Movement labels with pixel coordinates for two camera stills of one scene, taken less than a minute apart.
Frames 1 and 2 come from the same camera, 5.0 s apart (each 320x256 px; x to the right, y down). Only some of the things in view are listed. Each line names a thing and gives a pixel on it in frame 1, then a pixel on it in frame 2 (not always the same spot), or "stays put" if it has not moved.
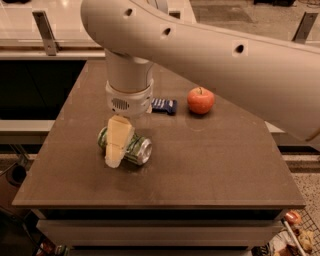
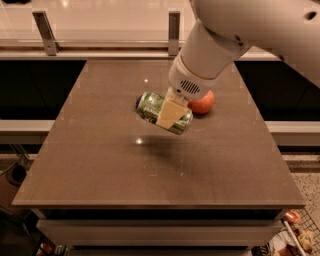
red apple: x=200 y=100 stays put
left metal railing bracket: x=46 y=32 stays put
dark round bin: x=15 y=175 stays put
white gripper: x=130 y=102 -> x=187 y=82
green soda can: x=139 y=151 -> x=149 y=105
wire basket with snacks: x=295 y=234 stays put
